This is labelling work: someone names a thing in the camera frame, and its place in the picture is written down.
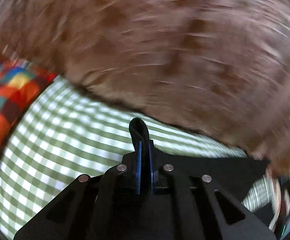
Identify black pants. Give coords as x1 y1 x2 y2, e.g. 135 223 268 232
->
129 118 273 210

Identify green white checkered bedsheet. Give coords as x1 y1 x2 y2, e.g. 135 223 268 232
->
0 77 283 239

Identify multicolour plaid pillow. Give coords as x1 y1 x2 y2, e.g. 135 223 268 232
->
0 56 57 147

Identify brown floral curtain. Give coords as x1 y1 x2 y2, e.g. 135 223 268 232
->
0 0 290 174

